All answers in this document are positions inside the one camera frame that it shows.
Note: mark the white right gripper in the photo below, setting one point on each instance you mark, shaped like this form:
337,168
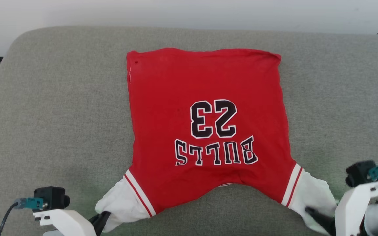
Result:
351,209

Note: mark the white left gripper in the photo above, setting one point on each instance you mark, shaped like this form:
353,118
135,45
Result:
67,224

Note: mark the red Bulls 23 jersey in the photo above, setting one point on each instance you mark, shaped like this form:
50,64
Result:
208,82

